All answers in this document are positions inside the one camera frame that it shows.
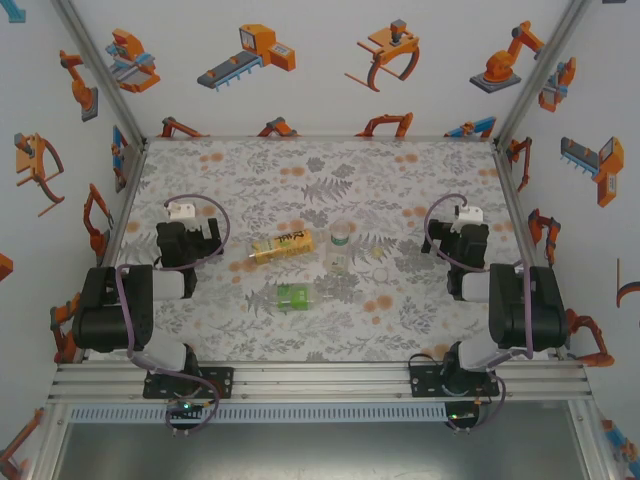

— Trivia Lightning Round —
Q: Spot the yellow label tea bottle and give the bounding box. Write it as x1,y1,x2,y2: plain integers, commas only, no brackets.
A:
248,228,315,265

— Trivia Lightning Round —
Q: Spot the clear bottle green white label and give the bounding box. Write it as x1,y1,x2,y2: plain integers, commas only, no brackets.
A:
327,218,351,275

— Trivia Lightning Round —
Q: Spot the clear bottle bright green label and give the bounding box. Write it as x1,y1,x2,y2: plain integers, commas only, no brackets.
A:
276,282,319,314

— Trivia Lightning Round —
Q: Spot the grey floral tablecloth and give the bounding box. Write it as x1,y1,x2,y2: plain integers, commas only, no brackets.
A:
82,137,564,364

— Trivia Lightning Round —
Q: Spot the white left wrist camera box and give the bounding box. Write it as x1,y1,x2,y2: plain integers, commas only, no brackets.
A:
164,199,197,222

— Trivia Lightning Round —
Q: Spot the aluminium table side rail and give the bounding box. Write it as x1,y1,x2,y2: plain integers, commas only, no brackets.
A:
92,138,150,274
492,139,574,361

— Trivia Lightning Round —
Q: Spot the grey corner bracket plate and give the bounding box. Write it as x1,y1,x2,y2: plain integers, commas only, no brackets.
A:
115,143,146,194

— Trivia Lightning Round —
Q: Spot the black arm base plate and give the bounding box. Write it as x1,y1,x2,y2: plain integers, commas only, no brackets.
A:
143,367,236,400
408,363,501,399

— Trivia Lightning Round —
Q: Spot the aluminium frame rail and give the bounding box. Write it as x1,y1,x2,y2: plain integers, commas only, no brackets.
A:
47,360,594,404

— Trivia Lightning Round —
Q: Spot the aluminium frame post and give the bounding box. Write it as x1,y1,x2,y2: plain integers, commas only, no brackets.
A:
492,0,594,147
52,0,150,147

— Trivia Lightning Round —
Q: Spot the white slotted cable duct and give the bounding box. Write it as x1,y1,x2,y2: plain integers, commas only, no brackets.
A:
67,403,447,424

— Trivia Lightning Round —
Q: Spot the aluminium frame leg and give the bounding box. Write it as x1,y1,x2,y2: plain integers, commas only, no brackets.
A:
29,403,71,480
569,399,621,480

